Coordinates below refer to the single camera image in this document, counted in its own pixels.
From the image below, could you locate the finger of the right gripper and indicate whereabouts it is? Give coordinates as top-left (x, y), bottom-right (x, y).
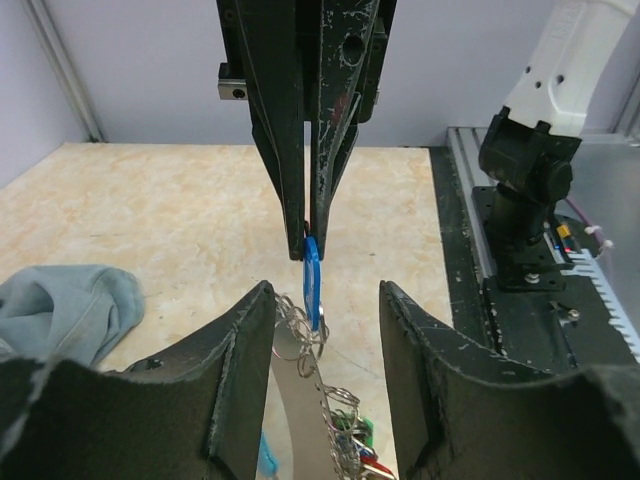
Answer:
top-left (304, 1), bottom-right (380, 255)
top-left (234, 1), bottom-right (305, 260)

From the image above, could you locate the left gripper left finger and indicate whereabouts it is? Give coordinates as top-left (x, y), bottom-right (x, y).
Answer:
top-left (1, 281), bottom-right (275, 479)

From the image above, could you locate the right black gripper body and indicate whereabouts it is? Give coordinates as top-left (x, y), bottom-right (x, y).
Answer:
top-left (217, 1), bottom-right (396, 125)

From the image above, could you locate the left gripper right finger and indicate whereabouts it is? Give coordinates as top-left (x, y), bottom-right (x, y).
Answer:
top-left (379, 281), bottom-right (639, 479)

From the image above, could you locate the bunch of keys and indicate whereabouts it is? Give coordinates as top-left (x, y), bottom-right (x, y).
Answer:
top-left (271, 294), bottom-right (396, 479)

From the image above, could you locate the blue key tag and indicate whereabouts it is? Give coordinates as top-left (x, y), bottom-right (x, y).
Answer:
top-left (303, 236), bottom-right (321, 332)

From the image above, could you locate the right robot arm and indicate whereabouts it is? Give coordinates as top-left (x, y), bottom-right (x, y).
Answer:
top-left (217, 1), bottom-right (639, 294)

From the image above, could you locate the blue denim shirt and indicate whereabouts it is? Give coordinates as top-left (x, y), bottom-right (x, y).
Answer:
top-left (1, 264), bottom-right (145, 367)

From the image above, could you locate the aluminium frame rail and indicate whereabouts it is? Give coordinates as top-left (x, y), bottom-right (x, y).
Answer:
top-left (446, 127), bottom-right (496, 281)

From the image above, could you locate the right aluminium corner post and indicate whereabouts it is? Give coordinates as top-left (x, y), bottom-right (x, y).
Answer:
top-left (21, 0), bottom-right (108, 143)

